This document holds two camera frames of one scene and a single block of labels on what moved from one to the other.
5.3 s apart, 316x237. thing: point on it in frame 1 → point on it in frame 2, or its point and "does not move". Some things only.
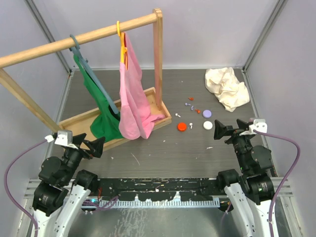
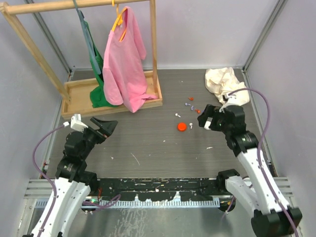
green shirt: x=105 y=126 → x=98 y=96
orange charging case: x=182 y=127 does not move
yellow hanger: x=124 y=51 → x=119 y=20
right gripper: x=220 y=129 → x=210 y=111
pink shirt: x=137 y=114 → x=124 y=70
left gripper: x=96 y=145 → x=106 y=128
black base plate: x=160 y=189 does not move
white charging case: x=207 y=125 does not move
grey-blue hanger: x=78 y=51 → x=88 y=35
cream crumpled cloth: x=224 y=84 does not move
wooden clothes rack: x=80 y=125 → x=76 y=95
